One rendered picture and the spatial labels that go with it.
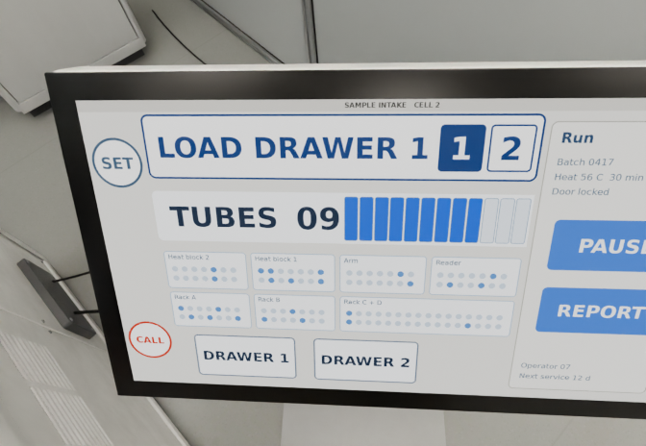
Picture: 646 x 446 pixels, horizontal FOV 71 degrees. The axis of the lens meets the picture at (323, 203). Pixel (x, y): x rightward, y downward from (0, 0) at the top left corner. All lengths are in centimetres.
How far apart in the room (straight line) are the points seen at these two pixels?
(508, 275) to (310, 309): 17
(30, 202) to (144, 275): 164
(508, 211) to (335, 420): 110
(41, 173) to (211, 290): 173
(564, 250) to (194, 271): 30
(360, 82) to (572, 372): 31
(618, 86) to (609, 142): 4
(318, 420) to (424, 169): 112
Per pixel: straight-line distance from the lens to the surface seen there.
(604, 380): 49
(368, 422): 140
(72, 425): 96
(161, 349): 47
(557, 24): 106
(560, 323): 44
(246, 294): 41
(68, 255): 185
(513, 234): 39
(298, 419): 141
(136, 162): 39
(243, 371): 46
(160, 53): 231
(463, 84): 34
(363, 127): 34
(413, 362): 44
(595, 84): 37
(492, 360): 45
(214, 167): 36
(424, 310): 41
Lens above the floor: 143
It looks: 61 degrees down
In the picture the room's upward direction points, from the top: 7 degrees counter-clockwise
